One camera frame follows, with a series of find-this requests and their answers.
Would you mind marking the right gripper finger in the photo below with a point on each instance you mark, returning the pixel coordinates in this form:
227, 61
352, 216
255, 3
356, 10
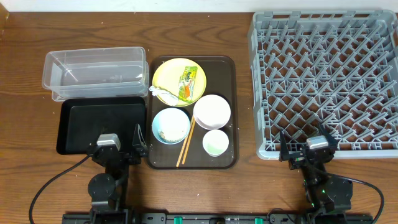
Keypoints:
330, 139
283, 145

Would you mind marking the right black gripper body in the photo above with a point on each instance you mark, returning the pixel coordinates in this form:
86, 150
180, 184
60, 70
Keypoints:
297, 160

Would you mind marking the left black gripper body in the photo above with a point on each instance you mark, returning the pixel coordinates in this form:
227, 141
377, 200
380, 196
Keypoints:
128, 162

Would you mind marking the light blue bowl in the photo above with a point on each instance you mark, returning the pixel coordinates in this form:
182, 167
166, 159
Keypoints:
169, 114

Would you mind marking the white tissue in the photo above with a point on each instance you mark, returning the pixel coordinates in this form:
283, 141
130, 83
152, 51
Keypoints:
167, 97

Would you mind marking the small white green cup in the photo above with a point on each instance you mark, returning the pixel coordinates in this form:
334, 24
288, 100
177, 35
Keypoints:
215, 142

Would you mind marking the green snack wrapper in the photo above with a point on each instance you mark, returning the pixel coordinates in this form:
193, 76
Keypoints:
186, 84

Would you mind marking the pink white shallow bowl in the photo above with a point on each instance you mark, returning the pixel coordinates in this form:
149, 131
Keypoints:
212, 112

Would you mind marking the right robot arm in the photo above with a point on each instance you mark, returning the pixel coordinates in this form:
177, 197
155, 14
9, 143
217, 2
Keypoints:
327, 193

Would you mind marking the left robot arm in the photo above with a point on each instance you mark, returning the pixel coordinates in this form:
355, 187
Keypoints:
107, 190

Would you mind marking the grey dishwasher rack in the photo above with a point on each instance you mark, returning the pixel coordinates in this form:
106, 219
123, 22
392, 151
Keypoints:
335, 68

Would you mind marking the right wooden chopstick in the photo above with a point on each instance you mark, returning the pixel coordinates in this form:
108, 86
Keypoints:
188, 146

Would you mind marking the wooden chopstick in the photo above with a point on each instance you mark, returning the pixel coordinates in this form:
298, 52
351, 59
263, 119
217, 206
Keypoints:
188, 146
181, 158

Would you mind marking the black plastic tray bin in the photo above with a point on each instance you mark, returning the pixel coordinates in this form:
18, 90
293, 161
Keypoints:
83, 120

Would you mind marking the left wooden chopstick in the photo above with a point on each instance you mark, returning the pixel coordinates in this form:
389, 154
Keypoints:
181, 158

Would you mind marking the dark brown serving tray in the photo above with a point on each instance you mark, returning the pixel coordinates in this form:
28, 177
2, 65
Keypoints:
220, 80

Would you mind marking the yellow round plate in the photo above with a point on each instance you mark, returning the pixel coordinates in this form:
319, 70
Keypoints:
168, 73

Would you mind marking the clear plastic bin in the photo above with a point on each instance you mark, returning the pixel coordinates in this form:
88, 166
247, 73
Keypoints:
96, 73

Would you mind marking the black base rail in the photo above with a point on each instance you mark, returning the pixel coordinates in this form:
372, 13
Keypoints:
162, 218

